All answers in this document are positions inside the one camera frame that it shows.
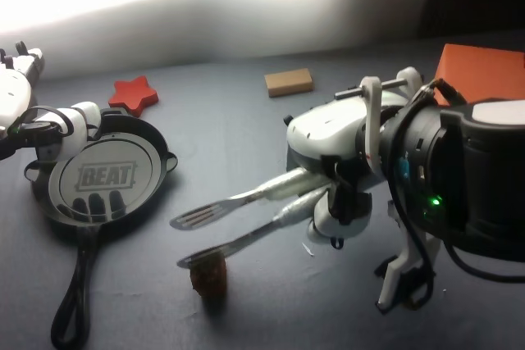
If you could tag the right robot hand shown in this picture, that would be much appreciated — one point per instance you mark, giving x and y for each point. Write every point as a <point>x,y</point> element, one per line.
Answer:
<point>324,128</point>

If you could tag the orange foam box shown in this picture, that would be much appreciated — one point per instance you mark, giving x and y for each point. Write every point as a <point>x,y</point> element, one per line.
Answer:
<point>480,75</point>

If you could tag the black cast iron skillet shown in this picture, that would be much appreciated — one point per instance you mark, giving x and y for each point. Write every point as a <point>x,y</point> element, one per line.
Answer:
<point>106,174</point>

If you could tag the plain wooden block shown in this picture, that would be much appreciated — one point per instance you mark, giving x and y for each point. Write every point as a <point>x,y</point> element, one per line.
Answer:
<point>289,83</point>

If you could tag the red star block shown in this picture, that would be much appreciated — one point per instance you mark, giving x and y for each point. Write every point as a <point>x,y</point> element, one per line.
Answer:
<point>133,96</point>

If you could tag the grey table cloth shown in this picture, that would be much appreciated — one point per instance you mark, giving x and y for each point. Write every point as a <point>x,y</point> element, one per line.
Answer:
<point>246,317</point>

